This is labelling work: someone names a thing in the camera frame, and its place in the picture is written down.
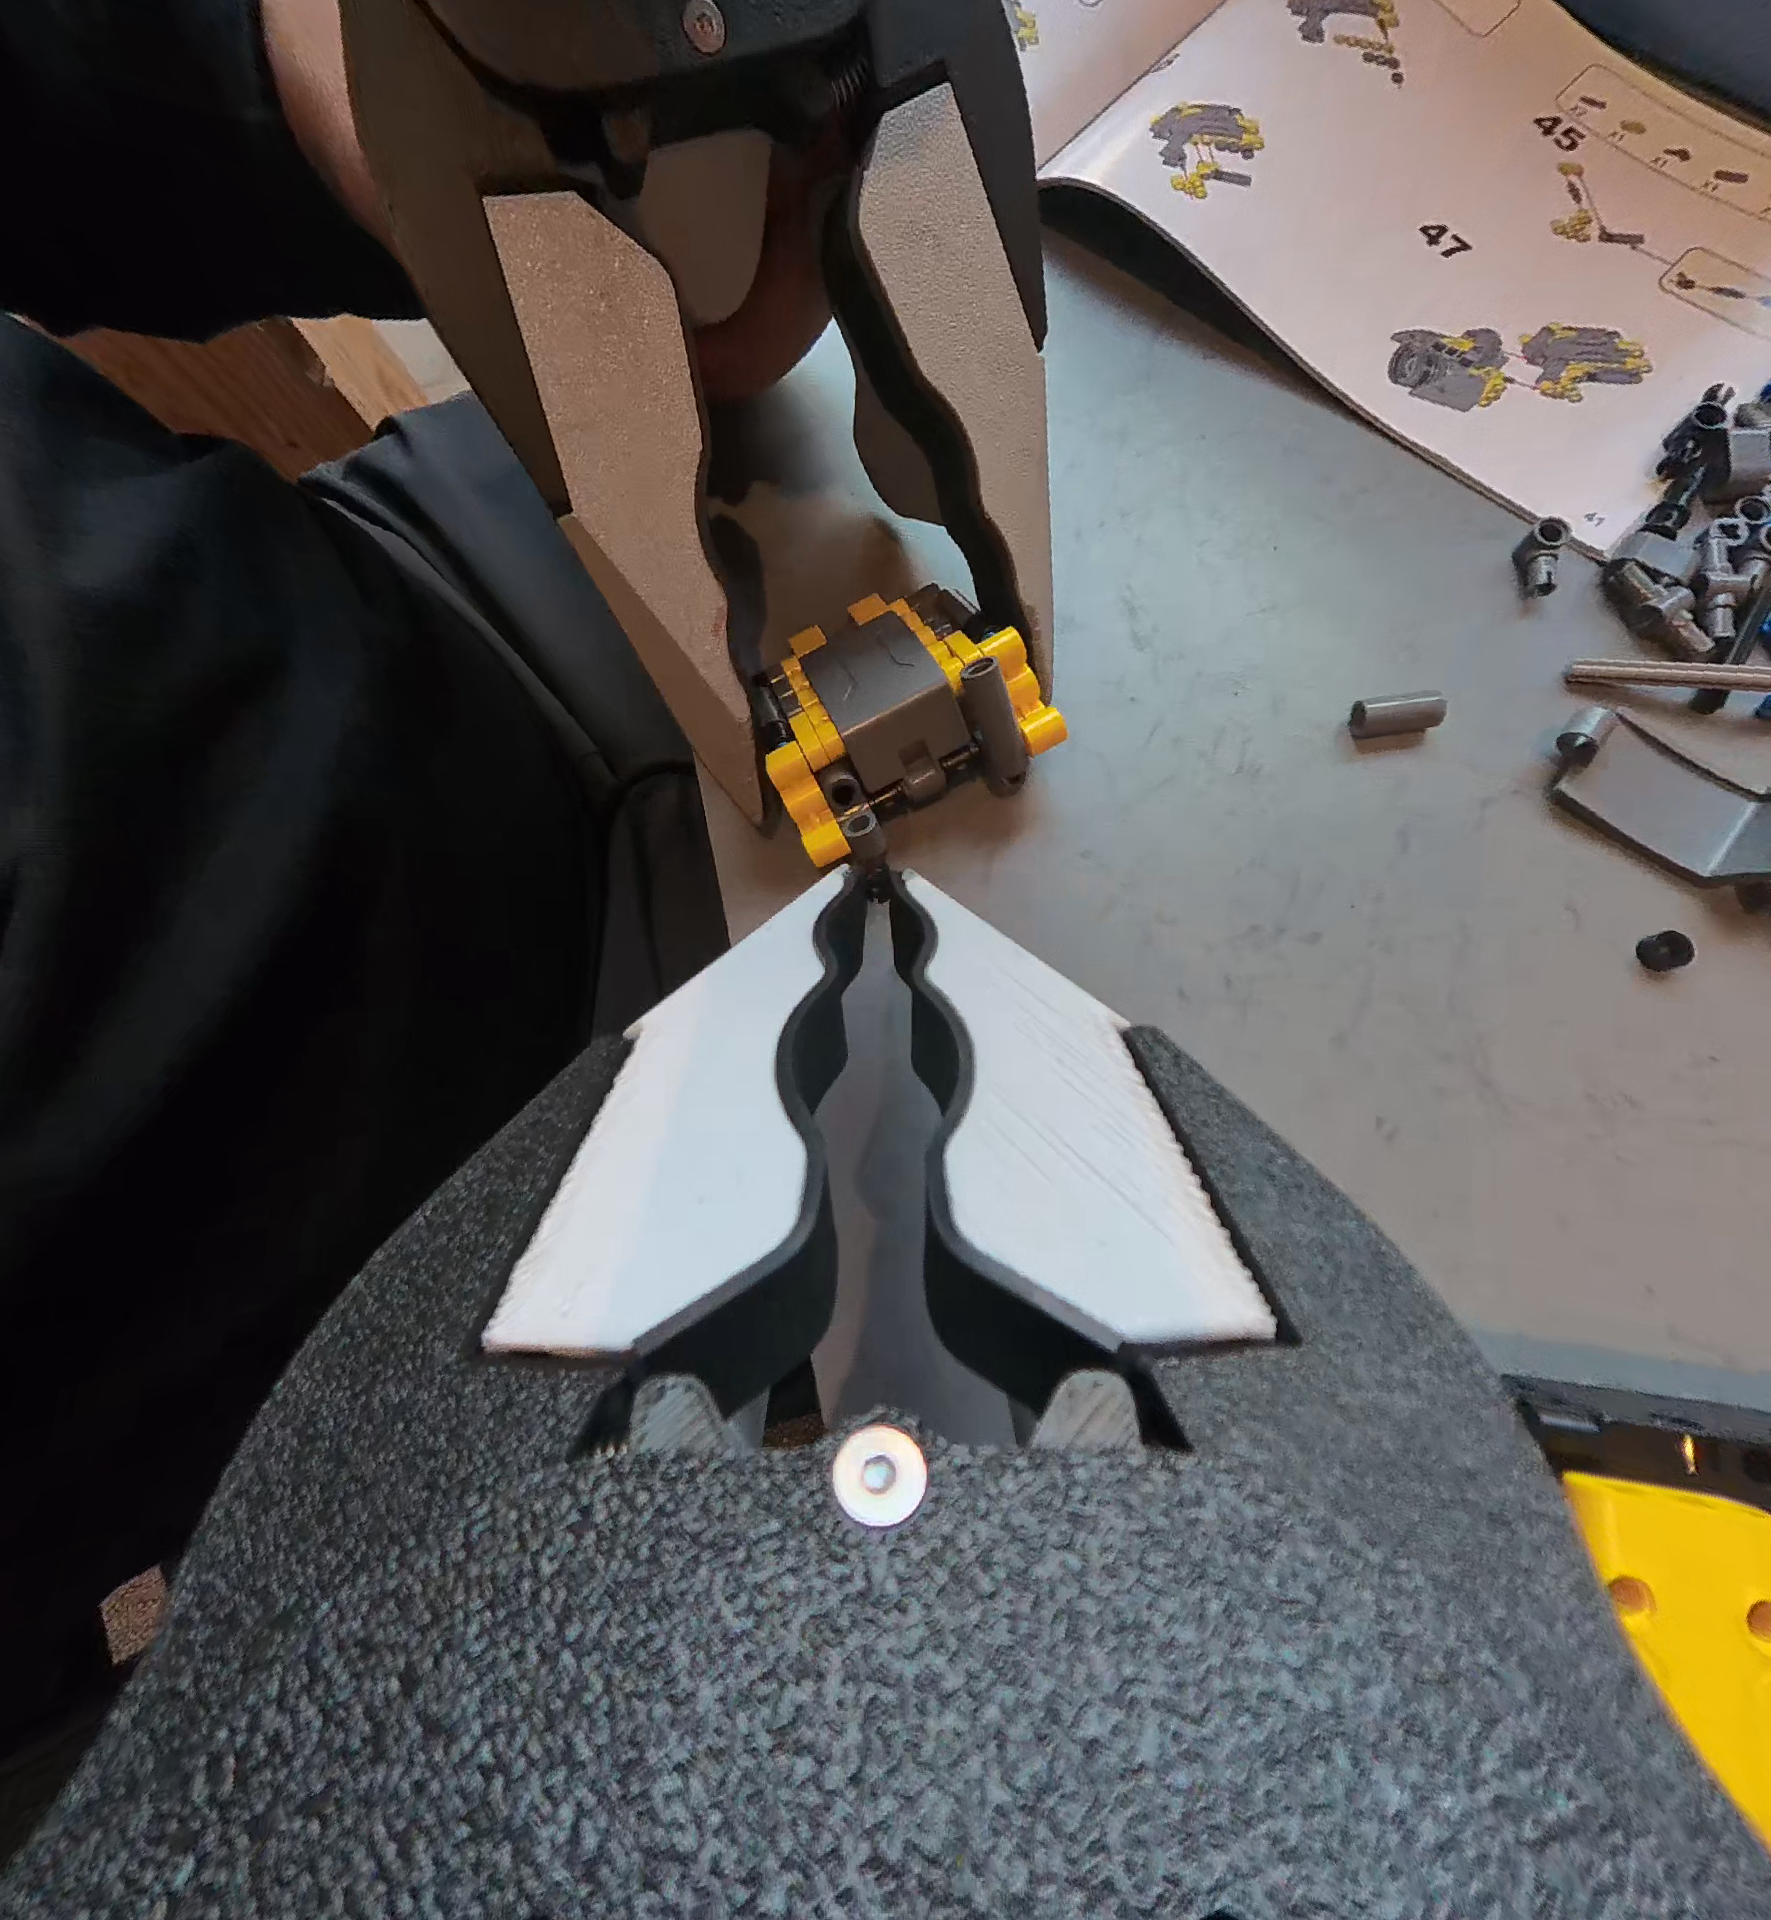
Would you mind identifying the grey curved panel piece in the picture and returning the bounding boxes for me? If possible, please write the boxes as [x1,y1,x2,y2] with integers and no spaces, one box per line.
[1549,706,1771,951]

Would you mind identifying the person's left hand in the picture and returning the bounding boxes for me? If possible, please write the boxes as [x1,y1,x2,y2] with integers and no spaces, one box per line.
[257,0,397,248]

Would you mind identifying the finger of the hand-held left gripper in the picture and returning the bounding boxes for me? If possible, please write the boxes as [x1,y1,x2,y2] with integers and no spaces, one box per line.
[823,77,1060,669]
[480,184,779,831]

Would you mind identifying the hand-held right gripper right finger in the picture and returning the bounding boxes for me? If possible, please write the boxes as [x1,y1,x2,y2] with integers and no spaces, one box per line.
[894,869,1280,1407]

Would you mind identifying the small yellow grey brick assembly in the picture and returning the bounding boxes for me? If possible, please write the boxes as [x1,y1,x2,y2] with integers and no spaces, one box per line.
[757,588,1069,871]

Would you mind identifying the person's dark sweater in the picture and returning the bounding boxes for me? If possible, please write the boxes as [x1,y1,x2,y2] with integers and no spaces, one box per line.
[0,286,723,1801]

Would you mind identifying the open instruction booklet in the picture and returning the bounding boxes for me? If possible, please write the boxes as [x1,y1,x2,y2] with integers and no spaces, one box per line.
[1013,0,1771,562]

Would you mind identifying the person's left forearm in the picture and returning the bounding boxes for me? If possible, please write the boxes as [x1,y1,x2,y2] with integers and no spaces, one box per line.
[0,0,422,339]

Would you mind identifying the yellow black brick vehicle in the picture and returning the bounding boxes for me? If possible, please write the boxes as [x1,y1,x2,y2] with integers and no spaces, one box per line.
[1516,1371,1771,1920]

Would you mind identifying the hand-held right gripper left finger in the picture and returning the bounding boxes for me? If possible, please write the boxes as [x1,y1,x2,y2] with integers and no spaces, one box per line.
[480,869,875,1414]

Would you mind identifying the pile of building bricks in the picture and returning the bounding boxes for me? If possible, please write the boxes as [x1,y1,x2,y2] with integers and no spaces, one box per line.
[1566,322,1771,736]

